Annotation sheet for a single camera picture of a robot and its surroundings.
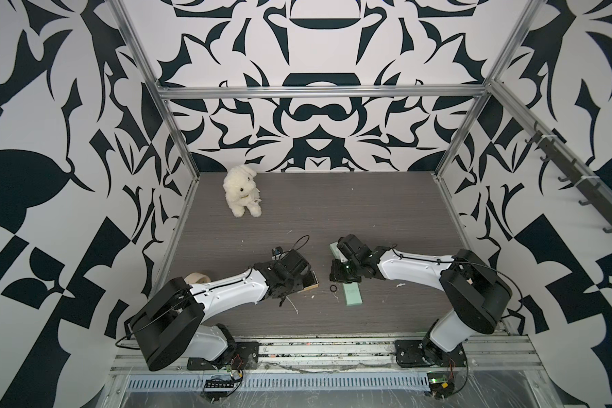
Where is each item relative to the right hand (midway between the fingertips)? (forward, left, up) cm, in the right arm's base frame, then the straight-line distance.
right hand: (328, 272), depth 89 cm
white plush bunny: (+24, +30, +15) cm, 41 cm away
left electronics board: (-32, +33, -5) cm, 46 cm away
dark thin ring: (-4, -1, -2) cm, 5 cm away
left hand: (-2, +11, +1) cm, 11 cm away
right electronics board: (-31, -29, -3) cm, 43 cm away
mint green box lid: (-7, -8, -1) cm, 11 cm away
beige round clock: (-5, +40, +10) cm, 42 cm away
